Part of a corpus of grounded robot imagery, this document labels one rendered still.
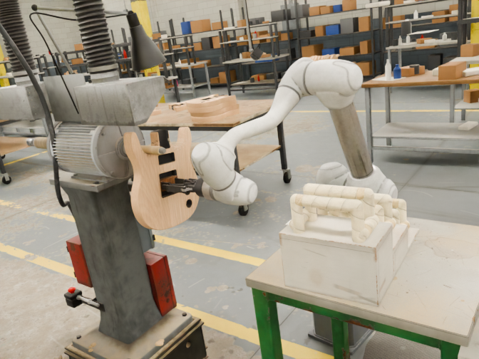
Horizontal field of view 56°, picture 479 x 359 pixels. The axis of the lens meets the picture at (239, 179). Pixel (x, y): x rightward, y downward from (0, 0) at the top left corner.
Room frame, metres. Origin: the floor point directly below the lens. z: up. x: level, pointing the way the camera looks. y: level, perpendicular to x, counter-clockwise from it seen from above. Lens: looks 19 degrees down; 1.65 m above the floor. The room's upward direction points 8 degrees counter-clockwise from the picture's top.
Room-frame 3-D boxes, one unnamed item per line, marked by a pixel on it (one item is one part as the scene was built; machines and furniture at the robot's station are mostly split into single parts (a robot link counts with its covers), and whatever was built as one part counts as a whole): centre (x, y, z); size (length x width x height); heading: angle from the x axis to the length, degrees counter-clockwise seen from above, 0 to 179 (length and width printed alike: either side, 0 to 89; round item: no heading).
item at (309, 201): (1.07, -0.21, 1.20); 0.20 x 0.03 x 0.03; 54
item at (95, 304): (1.97, 0.86, 0.46); 0.25 x 0.07 x 0.08; 52
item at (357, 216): (1.02, -0.28, 1.15); 0.03 x 0.03 x 0.09
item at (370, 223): (1.05, -0.31, 1.12); 0.11 x 0.03 x 0.03; 145
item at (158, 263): (2.09, 0.55, 0.49); 0.25 x 0.12 x 0.37; 52
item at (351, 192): (1.13, -0.26, 1.20); 0.20 x 0.03 x 0.03; 54
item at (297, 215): (1.12, -0.14, 1.15); 0.03 x 0.03 x 0.09
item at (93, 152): (1.93, 0.59, 1.25); 0.41 x 0.27 x 0.26; 52
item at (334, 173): (2.05, -0.45, 0.87); 0.18 x 0.16 x 0.22; 45
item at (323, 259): (1.11, -0.24, 1.02); 0.27 x 0.15 x 0.17; 55
